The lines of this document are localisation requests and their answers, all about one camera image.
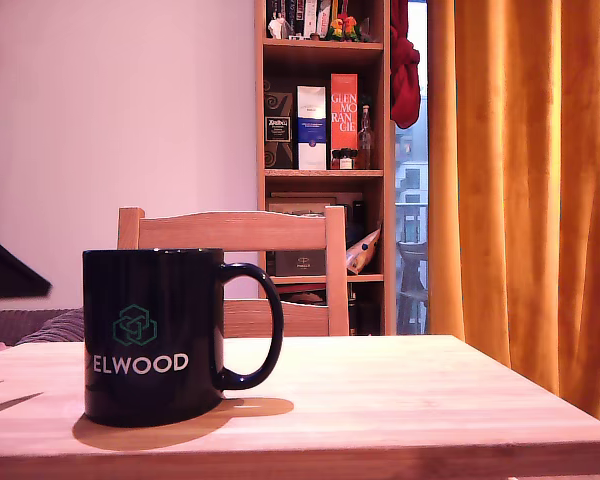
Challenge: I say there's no purple sofa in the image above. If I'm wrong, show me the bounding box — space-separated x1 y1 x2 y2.
0 308 74 347

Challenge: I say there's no dark blue ELWOOD mug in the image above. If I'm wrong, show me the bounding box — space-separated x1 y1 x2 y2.
82 248 285 429

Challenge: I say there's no light wooden chair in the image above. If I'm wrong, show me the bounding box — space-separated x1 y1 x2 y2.
117 206 350 337

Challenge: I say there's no dark gift box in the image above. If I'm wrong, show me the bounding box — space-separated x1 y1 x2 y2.
274 249 327 278

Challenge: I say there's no black whisky box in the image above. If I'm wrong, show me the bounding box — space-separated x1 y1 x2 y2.
263 79 294 170

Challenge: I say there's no wooden bookshelf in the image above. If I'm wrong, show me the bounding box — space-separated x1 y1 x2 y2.
253 0 397 336

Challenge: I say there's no white and blue box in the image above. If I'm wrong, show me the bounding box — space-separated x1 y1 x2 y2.
296 85 327 170

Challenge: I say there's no crumpled snack bag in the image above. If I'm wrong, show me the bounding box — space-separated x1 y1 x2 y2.
346 223 384 275

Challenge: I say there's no white figurine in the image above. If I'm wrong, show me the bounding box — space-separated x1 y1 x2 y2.
267 12 294 39

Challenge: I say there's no clear glass bottle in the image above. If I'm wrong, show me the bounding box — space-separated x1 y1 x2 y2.
356 104 374 170

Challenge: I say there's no red Glenmorangie box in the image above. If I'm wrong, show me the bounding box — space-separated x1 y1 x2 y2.
330 73 359 170

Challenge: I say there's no white book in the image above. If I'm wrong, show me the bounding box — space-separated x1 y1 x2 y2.
303 0 319 37

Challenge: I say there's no grey balcony chair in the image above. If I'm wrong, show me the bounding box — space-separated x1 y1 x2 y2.
397 239 430 335

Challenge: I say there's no colourful parrot figurine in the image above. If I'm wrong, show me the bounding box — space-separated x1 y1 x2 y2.
327 14 361 42

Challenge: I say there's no red knotted curtain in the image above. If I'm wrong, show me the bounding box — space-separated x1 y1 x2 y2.
389 0 422 130

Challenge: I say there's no orange curtain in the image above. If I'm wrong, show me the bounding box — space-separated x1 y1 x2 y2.
426 0 600 429

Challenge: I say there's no purple corduroy cushion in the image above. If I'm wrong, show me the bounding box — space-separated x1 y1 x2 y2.
14 307 86 345

